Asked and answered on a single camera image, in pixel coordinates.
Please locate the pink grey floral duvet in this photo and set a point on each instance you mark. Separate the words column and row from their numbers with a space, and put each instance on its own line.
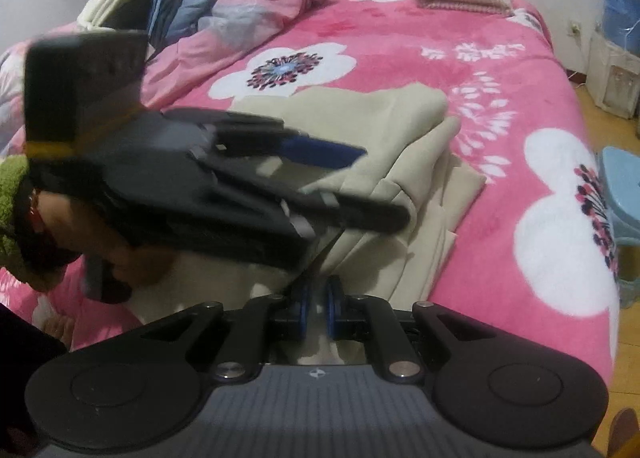
column 250, row 3

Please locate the black folded garment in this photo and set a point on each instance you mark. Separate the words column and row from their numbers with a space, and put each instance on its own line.
column 130, row 13

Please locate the blue water bottle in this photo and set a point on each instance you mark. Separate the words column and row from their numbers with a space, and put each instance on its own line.
column 622, row 3

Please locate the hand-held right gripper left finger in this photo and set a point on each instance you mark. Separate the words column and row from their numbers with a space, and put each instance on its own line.
column 299, row 310

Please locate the person's left hand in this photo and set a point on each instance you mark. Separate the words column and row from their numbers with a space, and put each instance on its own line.
column 70, row 220

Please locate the beige zip jacket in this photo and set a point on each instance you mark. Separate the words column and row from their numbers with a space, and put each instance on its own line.
column 380, row 128

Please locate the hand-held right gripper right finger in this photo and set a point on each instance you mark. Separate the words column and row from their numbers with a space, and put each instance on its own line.
column 333, row 310

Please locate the person's left forearm green sleeve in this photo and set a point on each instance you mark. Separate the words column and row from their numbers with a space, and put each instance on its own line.
column 12, row 188

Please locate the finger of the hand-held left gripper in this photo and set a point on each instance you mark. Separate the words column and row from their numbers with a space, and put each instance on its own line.
column 320, row 151
column 360, row 215

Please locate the pink floral blanket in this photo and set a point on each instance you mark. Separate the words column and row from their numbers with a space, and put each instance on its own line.
column 400, row 63

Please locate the light blue plastic stool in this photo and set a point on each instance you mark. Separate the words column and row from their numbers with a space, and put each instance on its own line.
column 622, row 198

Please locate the white water dispenser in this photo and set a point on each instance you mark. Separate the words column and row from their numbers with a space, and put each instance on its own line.
column 612, row 78

